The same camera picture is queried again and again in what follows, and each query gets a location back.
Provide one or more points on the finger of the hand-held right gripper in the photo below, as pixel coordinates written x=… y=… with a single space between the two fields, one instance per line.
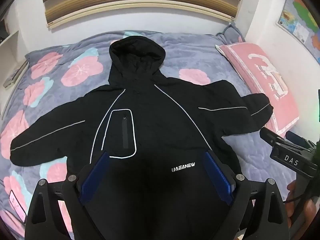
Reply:
x=271 y=135
x=297 y=138

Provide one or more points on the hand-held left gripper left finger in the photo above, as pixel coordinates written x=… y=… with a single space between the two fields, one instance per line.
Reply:
x=96 y=177

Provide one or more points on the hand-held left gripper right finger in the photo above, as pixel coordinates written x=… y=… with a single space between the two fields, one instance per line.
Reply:
x=218 y=177

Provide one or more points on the black hooded jacket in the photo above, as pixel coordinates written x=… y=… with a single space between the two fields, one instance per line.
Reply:
x=155 y=110

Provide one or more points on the person's right hand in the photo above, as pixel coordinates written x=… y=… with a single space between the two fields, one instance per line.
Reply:
x=301 y=216

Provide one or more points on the pink pillow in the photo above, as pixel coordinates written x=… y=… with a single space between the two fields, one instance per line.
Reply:
x=262 y=80

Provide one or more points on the black framed phone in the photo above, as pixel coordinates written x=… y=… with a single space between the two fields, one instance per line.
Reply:
x=17 y=206

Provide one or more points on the grey pillow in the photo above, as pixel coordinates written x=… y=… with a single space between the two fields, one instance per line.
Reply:
x=231 y=33

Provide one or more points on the grey floral blanket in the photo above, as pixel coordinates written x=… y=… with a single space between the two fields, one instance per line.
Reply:
x=190 y=55

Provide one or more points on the white shelf unit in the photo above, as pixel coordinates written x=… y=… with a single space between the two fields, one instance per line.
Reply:
x=11 y=47

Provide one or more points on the beige striped window blind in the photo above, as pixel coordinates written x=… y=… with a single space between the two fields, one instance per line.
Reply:
x=140 y=2

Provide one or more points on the wall map poster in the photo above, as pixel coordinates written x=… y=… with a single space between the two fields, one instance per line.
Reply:
x=300 y=17

